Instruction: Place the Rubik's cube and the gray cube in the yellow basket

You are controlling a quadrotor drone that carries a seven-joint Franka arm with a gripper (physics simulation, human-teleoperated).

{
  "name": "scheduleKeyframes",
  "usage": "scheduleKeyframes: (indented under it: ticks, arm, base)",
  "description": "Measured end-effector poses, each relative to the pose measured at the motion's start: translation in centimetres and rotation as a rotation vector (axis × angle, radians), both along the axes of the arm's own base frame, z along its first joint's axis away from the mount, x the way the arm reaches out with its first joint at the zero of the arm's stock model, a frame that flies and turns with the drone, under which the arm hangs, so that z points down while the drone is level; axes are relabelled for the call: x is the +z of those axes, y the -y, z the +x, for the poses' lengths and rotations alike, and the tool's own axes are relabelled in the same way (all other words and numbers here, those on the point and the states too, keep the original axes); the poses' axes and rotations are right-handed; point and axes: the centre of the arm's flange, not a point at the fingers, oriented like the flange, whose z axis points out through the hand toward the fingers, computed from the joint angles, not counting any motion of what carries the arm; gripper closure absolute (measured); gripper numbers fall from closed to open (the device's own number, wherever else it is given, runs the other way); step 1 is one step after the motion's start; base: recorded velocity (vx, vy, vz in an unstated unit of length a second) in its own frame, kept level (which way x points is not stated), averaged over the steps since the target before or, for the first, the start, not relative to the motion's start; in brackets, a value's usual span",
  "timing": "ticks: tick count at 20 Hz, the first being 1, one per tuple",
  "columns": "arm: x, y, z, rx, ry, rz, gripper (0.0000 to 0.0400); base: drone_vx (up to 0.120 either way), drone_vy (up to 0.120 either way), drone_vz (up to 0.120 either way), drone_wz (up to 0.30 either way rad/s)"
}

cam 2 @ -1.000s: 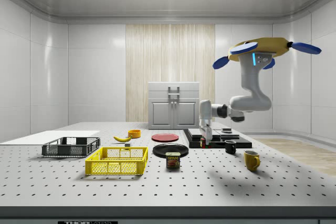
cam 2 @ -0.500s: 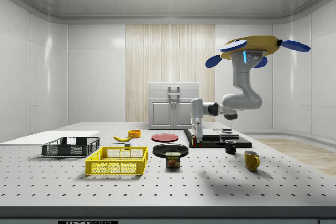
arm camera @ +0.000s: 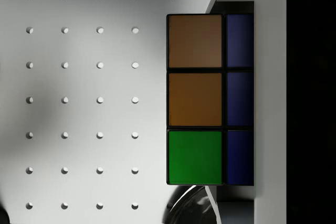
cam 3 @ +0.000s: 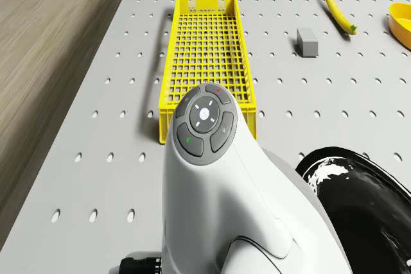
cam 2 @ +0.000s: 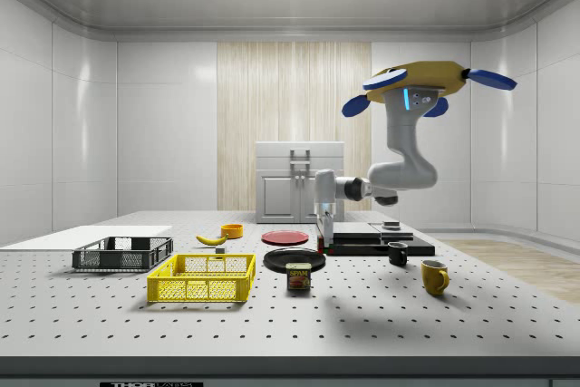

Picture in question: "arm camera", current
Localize puzzle cube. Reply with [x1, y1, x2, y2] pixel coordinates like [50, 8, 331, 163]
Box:
[166, 13, 255, 186]

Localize black plate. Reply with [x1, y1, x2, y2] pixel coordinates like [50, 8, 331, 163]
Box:
[162, 185, 218, 224]

